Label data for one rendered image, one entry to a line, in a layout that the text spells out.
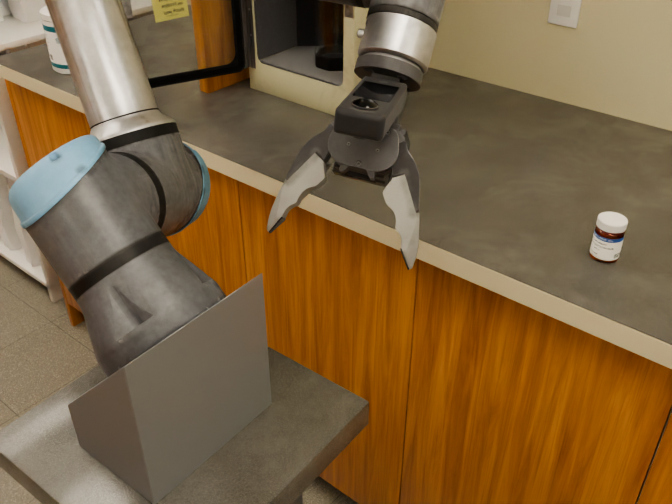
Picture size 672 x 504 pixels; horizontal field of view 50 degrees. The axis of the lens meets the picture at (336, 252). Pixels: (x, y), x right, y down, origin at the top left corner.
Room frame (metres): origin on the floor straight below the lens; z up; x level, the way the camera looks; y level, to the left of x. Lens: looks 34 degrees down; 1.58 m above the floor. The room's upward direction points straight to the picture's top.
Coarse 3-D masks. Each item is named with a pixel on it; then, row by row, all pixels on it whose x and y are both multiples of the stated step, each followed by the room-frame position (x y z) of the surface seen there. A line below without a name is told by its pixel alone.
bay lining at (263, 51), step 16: (256, 0) 1.64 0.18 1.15; (272, 0) 1.68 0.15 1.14; (288, 0) 1.72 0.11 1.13; (304, 0) 1.74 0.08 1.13; (256, 16) 1.64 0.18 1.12; (272, 16) 1.68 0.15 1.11; (288, 16) 1.72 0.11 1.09; (304, 16) 1.74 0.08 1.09; (256, 32) 1.64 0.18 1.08; (272, 32) 1.68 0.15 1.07; (288, 32) 1.72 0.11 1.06; (304, 32) 1.74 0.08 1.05; (272, 48) 1.67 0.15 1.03; (288, 48) 1.72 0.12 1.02
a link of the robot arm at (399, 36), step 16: (368, 16) 0.74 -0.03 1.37; (384, 16) 0.72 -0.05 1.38; (400, 16) 0.71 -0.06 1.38; (368, 32) 0.72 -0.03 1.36; (384, 32) 0.71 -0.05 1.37; (400, 32) 0.70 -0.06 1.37; (416, 32) 0.71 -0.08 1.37; (432, 32) 0.72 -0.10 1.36; (368, 48) 0.71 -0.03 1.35; (384, 48) 0.70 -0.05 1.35; (400, 48) 0.69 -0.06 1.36; (416, 48) 0.70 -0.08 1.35; (432, 48) 0.72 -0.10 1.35; (416, 64) 0.70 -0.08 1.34
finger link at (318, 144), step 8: (328, 128) 0.67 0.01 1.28; (320, 136) 0.66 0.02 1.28; (328, 136) 0.66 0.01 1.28; (312, 144) 0.66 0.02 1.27; (320, 144) 0.66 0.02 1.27; (304, 152) 0.65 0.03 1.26; (312, 152) 0.65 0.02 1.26; (320, 152) 0.65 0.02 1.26; (328, 152) 0.65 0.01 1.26; (296, 160) 0.65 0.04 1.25; (304, 160) 0.65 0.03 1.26; (328, 160) 0.66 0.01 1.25; (296, 168) 0.64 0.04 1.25; (288, 176) 0.64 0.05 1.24
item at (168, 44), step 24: (144, 0) 1.54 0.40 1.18; (168, 0) 1.56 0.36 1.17; (192, 0) 1.59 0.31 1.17; (216, 0) 1.61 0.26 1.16; (144, 24) 1.53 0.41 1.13; (168, 24) 1.56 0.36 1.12; (192, 24) 1.58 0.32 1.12; (216, 24) 1.61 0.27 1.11; (144, 48) 1.53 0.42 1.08; (168, 48) 1.55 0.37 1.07; (192, 48) 1.58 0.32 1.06; (216, 48) 1.61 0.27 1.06; (168, 72) 1.55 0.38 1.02
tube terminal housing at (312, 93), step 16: (352, 32) 1.46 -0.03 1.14; (256, 48) 1.64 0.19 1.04; (352, 48) 1.46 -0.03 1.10; (256, 64) 1.64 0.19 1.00; (352, 64) 1.46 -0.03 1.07; (256, 80) 1.65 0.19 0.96; (272, 80) 1.61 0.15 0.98; (288, 80) 1.58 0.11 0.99; (304, 80) 1.55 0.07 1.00; (352, 80) 1.46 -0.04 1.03; (288, 96) 1.58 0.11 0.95; (304, 96) 1.55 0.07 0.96; (320, 96) 1.52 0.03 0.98; (336, 96) 1.49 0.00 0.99
